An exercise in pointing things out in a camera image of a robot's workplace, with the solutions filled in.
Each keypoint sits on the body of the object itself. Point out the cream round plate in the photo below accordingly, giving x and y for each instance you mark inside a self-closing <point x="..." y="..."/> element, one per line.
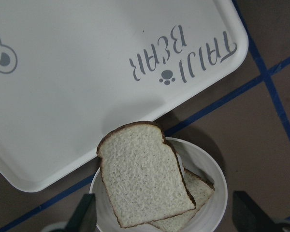
<point x="195" y="160"/>

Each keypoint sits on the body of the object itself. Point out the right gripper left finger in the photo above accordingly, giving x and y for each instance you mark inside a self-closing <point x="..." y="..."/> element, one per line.
<point x="84" y="218"/>

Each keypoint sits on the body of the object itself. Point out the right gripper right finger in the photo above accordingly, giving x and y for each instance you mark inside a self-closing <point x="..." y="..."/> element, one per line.
<point x="247" y="216"/>

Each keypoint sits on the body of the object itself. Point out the cream bear tray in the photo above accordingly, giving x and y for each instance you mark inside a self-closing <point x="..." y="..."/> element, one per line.
<point x="73" y="70"/>

